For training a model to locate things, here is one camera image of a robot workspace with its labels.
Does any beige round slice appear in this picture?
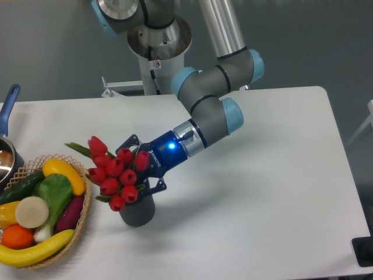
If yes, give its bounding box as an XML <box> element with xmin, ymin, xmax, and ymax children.
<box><xmin>15</xmin><ymin>196</ymin><xmax>49</xmax><ymax>229</ymax></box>

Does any yellow banana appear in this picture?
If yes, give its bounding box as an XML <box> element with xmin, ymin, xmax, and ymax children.
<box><xmin>1</xmin><ymin>229</ymin><xmax>75</xmax><ymax>268</ymax></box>

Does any blue handled saucepan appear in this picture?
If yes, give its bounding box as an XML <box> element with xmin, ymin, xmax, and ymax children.
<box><xmin>1</xmin><ymin>84</ymin><xmax>24</xmax><ymax>192</ymax></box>

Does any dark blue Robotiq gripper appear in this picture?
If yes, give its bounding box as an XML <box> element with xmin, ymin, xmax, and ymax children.
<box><xmin>115</xmin><ymin>131</ymin><xmax>188</xmax><ymax>197</ymax></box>

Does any dark green cucumber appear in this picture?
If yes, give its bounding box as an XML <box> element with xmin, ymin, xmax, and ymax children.
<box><xmin>1</xmin><ymin>170</ymin><xmax>45</xmax><ymax>205</ymax></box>

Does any white frame at right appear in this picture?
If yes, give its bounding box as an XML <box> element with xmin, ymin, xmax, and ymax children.
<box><xmin>346</xmin><ymin>100</ymin><xmax>372</xmax><ymax>147</ymax></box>

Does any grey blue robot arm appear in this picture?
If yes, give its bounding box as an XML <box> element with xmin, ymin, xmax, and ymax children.
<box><xmin>92</xmin><ymin>1</ymin><xmax>265</xmax><ymax>198</ymax></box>

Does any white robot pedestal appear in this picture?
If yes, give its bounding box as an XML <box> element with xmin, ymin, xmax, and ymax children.
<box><xmin>100</xmin><ymin>55</ymin><xmax>251</xmax><ymax>99</ymax></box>

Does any green bok choy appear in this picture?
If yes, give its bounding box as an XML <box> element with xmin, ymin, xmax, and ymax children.
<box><xmin>33</xmin><ymin>174</ymin><xmax>72</xmax><ymax>243</ymax></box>

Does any yellow bell pepper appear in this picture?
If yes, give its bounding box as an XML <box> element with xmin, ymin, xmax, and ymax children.
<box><xmin>0</xmin><ymin>201</ymin><xmax>20</xmax><ymax>229</ymax></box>

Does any black device at edge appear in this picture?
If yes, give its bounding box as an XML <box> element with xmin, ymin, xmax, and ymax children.
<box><xmin>351</xmin><ymin>236</ymin><xmax>372</xmax><ymax>267</ymax></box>

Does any yellow squash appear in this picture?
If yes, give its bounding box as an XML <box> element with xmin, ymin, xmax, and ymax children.
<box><xmin>42</xmin><ymin>158</ymin><xmax>86</xmax><ymax>196</ymax></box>

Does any red tulip bouquet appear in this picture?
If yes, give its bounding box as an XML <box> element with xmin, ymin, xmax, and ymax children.
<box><xmin>65</xmin><ymin>136</ymin><xmax>150</xmax><ymax>212</ymax></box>

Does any woven wicker basket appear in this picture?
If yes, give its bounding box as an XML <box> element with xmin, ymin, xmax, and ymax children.
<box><xmin>1</xmin><ymin>154</ymin><xmax>92</xmax><ymax>270</ymax></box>

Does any orange fruit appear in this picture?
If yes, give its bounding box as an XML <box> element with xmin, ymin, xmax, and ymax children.
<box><xmin>1</xmin><ymin>225</ymin><xmax>34</xmax><ymax>250</ymax></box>

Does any dark grey ribbed vase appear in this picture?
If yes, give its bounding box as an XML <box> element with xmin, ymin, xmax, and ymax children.
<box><xmin>119</xmin><ymin>194</ymin><xmax>156</xmax><ymax>228</ymax></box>

